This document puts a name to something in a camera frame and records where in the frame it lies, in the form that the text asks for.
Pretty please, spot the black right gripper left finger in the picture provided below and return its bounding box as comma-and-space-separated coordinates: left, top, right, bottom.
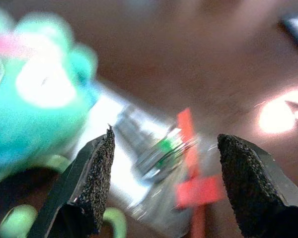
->
27, 123, 116, 238

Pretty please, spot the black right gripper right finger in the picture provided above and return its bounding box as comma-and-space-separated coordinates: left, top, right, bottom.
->
217, 133, 298, 238

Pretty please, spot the red ribbon tag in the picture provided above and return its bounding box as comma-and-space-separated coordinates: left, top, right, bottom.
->
175, 108, 226, 238

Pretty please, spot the silver key bunch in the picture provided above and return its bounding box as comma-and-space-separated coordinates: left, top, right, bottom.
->
99, 81, 214, 235

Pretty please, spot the brown wooden table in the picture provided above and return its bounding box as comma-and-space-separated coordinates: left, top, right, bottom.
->
0, 0, 298, 238

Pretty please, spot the teal toy keychain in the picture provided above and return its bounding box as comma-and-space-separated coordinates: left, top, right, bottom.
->
0, 9, 100, 172

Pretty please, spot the light green plastic ring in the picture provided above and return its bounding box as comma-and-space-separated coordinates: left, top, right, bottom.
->
0, 153, 128, 238

